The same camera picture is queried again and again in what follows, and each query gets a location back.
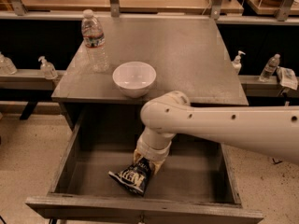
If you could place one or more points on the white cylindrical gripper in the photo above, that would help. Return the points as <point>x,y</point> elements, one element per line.
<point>151,152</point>

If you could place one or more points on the blue chip bag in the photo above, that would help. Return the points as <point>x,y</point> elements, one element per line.
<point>135,178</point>

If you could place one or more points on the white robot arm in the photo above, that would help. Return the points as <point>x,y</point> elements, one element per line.
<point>269,130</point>

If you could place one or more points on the open grey top drawer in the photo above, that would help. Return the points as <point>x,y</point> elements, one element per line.
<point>195,185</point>

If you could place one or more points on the grey cabinet counter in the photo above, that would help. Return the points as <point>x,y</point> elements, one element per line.
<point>187,53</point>

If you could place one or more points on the white bowl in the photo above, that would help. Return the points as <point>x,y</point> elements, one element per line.
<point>134,79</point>

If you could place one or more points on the clear plastic water bottle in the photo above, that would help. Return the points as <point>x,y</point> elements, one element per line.
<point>94,41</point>

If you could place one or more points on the white pump bottle right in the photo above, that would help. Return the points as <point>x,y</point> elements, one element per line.
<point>236,62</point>

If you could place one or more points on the clear sanitizer pump bottle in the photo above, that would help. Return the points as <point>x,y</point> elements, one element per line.
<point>47,68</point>

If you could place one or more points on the small water bottle right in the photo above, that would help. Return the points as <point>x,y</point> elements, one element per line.
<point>270,68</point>

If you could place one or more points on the wooden background table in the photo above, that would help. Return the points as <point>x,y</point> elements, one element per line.
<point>126,6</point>

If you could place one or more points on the crumpled white paper packet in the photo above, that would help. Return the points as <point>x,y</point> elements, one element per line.
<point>287,78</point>

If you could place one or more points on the clear bottle far left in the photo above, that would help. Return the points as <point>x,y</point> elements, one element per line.
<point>7,65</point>

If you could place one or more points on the grey metal shelf rail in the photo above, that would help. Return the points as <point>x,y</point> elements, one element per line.
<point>29,79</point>

